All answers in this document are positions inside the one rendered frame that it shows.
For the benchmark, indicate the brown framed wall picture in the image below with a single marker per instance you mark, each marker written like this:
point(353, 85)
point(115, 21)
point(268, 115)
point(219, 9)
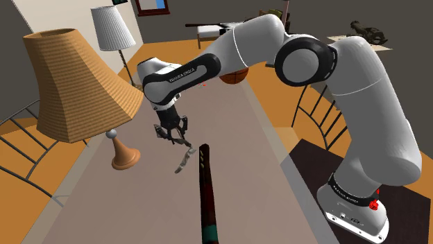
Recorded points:
point(152, 6)

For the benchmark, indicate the pale side table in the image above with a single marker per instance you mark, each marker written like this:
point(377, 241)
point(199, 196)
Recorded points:
point(382, 47)

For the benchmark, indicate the dark brown robot stand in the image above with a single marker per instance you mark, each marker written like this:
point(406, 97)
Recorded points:
point(409, 216)

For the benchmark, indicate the dark animal figure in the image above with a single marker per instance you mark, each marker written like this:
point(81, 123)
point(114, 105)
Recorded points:
point(367, 32)

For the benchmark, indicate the orange shade table lamp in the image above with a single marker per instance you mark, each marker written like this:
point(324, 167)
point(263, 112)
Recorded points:
point(77, 88)

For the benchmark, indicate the long grey table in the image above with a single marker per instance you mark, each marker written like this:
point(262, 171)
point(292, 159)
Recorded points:
point(148, 202)

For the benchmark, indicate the white cushioned wooden chair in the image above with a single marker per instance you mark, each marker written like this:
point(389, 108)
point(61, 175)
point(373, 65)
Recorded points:
point(208, 32)

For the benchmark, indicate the orange basketball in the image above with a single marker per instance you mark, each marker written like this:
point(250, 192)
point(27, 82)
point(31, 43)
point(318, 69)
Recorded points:
point(234, 77)

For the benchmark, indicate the small dark wall picture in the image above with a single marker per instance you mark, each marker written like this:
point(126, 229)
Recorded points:
point(119, 1)

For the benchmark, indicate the dark brown baseball bat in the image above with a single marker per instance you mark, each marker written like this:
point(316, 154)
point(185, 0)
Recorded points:
point(207, 199)

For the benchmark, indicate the grey slender utensil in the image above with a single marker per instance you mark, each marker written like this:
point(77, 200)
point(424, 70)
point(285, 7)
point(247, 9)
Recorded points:
point(184, 160)

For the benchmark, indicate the white shade floor lamp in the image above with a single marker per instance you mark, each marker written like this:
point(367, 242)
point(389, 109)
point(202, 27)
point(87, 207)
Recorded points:
point(111, 28)

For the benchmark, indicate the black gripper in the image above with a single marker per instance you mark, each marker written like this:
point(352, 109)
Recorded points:
point(168, 118)

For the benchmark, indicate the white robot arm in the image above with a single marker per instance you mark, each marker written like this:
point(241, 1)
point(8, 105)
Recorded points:
point(365, 111)

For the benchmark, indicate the black metal chair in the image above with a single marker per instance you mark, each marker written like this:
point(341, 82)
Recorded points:
point(321, 116)
point(23, 130)

